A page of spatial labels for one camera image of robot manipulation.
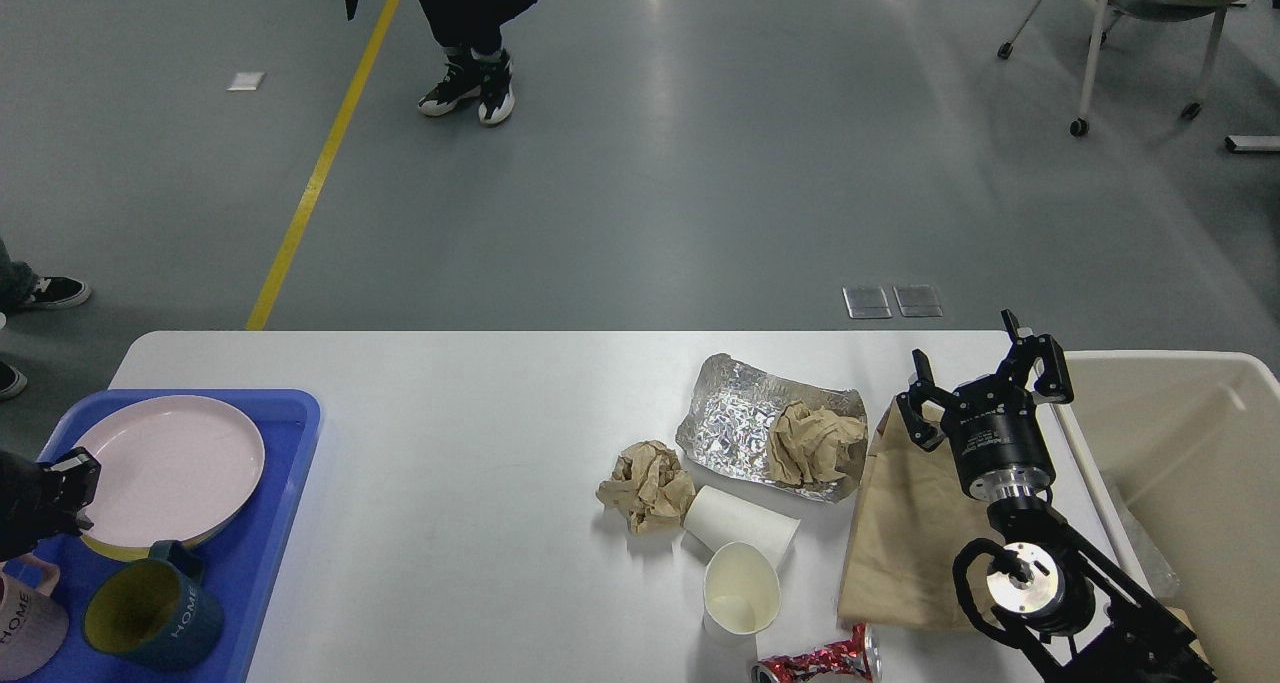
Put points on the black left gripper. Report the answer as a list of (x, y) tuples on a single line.
[(41, 500)]

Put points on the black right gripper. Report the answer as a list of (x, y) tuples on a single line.
[(991, 426)]

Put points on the pink plate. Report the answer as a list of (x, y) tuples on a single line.
[(188, 449)]

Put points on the dark teal HOME mug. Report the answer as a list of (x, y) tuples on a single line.
[(155, 612)]

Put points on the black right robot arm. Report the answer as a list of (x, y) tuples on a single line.
[(1044, 590)]

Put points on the yellow-green plate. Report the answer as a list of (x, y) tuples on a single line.
[(118, 530)]

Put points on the black sneaker lower left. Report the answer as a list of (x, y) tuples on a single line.
[(13, 382)]

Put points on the brown paper bag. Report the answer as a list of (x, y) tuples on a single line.
[(910, 522)]

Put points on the right metal floor plate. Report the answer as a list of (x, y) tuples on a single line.
[(919, 301)]

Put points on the metal floor plate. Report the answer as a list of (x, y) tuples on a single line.
[(919, 301), (867, 303)]

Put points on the pink HOME mug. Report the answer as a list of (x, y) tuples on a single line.
[(33, 626)]

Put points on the left metal floor plate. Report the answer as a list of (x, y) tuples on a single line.
[(867, 303)]

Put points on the blue plastic tray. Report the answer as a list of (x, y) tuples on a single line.
[(242, 561)]

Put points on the crumpled brown paper on foil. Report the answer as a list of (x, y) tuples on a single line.
[(806, 447)]

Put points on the beige plastic bin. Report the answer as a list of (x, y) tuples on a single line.
[(1187, 442)]

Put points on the crumpled aluminium foil sheet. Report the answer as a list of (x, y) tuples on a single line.
[(732, 409)]

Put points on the crushed red can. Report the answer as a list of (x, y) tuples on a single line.
[(855, 656)]

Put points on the white paper cup lying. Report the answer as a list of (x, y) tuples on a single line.
[(717, 518)]

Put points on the crumpled brown paper ball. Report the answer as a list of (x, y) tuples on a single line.
[(650, 488)]

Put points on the grey bar on floor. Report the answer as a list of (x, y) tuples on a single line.
[(1252, 144)]

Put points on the person in black coat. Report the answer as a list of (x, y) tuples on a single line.
[(477, 63)]

